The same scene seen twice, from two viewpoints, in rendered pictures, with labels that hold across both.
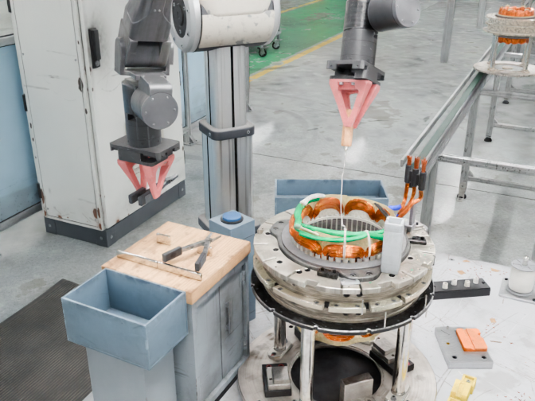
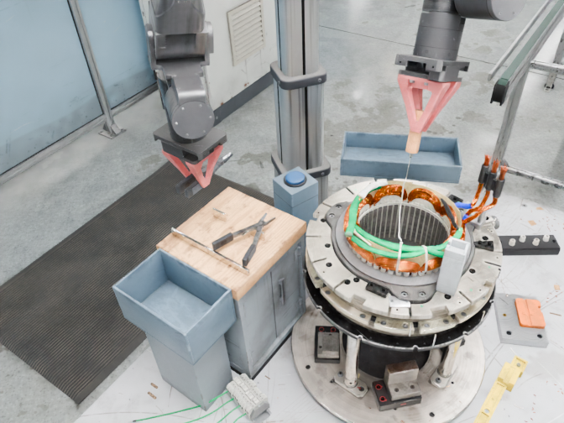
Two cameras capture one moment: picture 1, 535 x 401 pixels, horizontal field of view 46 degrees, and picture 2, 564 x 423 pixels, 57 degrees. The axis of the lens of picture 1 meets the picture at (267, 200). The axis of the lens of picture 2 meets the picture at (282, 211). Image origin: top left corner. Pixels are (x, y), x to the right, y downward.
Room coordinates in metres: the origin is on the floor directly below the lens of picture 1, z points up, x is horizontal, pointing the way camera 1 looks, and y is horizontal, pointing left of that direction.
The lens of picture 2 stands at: (0.36, -0.06, 1.71)
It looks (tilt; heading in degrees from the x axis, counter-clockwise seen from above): 42 degrees down; 11
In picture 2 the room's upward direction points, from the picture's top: 3 degrees counter-clockwise
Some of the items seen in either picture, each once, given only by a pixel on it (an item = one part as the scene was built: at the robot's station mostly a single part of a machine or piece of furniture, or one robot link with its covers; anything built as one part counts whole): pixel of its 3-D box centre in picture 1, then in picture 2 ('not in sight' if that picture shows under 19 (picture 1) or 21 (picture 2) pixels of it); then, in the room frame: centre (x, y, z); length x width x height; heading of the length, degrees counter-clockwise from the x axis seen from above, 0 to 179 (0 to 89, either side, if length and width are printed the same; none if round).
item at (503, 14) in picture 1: (514, 25); not in sight; (3.71, -1.42, 1.05); 0.22 x 0.22 x 0.20
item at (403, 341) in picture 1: (402, 349); (452, 342); (0.93, -0.25, 0.91); 0.02 x 0.02 x 0.21
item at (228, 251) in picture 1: (178, 258); (232, 237); (1.00, 0.16, 1.05); 0.20 x 0.19 x 0.02; 153
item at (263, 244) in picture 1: (342, 243); (400, 239); (0.99, -0.14, 1.09); 0.32 x 0.32 x 0.01
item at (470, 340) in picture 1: (471, 340); (530, 313); (1.10, -0.43, 0.80); 0.07 x 0.05 x 0.01; 0
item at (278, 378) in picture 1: (278, 375); (328, 343); (0.95, -0.02, 0.83); 0.05 x 0.04 x 0.02; 5
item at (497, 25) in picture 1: (511, 43); not in sight; (3.71, -1.42, 0.94); 0.39 x 0.39 x 0.30
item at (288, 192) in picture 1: (327, 243); (394, 198); (1.30, -0.14, 0.92); 0.25 x 0.11 x 0.28; 89
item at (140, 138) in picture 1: (143, 131); (187, 122); (1.00, 0.21, 1.30); 0.10 x 0.07 x 0.07; 63
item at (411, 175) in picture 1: (415, 177); (491, 180); (1.02, -0.26, 1.21); 0.04 x 0.04 x 0.03; 67
